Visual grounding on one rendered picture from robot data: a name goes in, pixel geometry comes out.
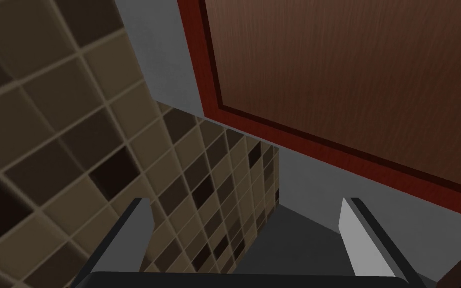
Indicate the brown wooden door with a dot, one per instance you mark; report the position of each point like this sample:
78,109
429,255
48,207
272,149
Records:
346,76

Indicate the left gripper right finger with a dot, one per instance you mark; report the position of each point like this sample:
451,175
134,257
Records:
368,248

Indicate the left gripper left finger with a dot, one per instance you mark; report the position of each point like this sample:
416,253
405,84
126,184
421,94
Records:
128,244

